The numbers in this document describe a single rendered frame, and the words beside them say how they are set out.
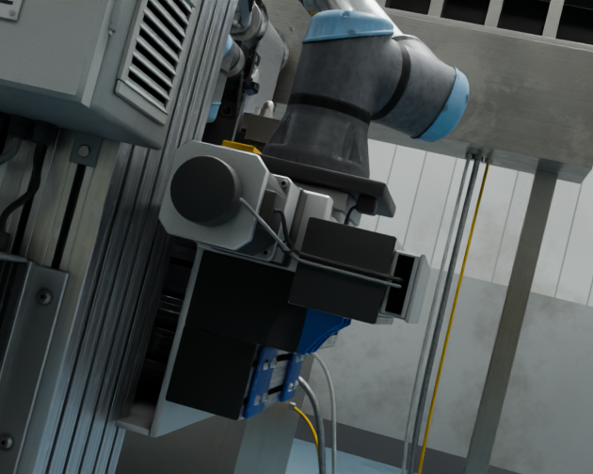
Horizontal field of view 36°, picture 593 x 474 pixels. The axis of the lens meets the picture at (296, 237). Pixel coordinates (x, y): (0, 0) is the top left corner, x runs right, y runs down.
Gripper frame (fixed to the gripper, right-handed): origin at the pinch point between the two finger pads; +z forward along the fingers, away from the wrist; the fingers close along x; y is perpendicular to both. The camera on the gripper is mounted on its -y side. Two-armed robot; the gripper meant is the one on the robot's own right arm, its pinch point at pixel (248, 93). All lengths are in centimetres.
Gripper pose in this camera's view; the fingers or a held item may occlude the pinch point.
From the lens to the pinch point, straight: 222.2
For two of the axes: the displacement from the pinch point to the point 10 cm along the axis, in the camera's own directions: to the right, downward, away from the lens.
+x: -9.5, -2.3, 2.1
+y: 2.4, -9.7, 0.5
